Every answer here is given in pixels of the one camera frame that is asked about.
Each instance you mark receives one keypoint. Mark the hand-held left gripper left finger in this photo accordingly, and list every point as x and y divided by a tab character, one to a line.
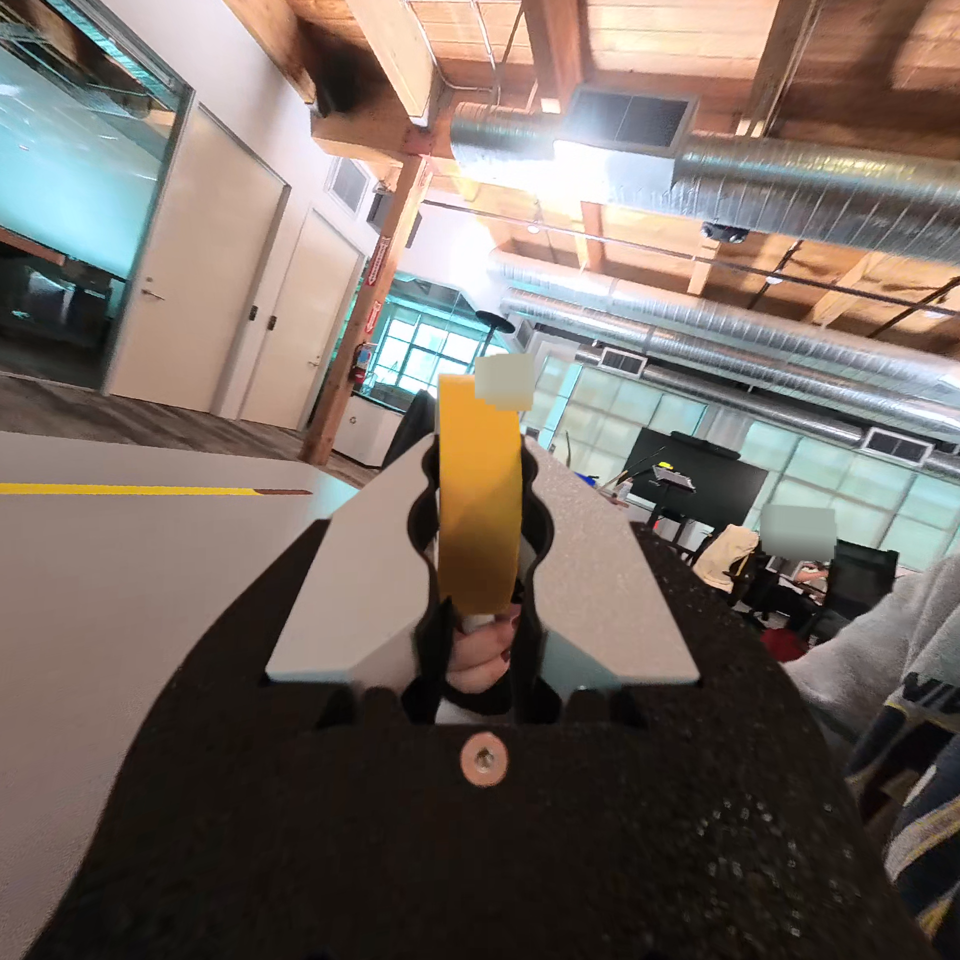
352	600

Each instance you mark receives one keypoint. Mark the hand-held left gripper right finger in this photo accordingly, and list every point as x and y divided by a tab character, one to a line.
615	600

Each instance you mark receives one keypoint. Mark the yellow tape roll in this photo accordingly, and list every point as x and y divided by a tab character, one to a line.
480	510

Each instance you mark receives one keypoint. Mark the person's right forearm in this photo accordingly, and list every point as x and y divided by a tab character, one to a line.
862	637

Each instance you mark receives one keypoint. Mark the person's right hand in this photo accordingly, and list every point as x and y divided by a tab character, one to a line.
480	652

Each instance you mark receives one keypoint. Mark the beige jacket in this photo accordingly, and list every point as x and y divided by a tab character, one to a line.
727	555

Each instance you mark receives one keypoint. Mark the white recycling cabinet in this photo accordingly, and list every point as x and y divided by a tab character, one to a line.
371	431

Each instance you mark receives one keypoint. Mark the dark jacket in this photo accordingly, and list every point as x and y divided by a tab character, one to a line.
409	431

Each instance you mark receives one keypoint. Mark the yellow tape line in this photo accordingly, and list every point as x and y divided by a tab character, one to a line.
150	490

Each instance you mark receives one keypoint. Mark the red fire extinguisher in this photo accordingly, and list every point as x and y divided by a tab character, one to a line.
361	364

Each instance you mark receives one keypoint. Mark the black mesh chair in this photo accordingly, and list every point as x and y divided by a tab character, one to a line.
862	585

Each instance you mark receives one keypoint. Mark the white door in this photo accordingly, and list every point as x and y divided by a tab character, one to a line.
300	322
195	262

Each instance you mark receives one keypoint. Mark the wooden pillar with signs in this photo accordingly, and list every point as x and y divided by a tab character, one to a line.
360	315

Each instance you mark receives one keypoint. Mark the black floor lamp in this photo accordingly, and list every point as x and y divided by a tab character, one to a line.
495	322

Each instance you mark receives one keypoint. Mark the black wall screen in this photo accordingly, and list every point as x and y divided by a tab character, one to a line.
697	480

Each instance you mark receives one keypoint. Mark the wall air vent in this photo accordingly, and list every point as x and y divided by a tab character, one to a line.
622	360
896	446

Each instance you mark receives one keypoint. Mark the black ceiling camera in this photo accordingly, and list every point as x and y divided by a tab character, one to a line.
724	232

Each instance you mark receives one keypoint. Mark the large silver air duct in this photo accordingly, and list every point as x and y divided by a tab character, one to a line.
787	195

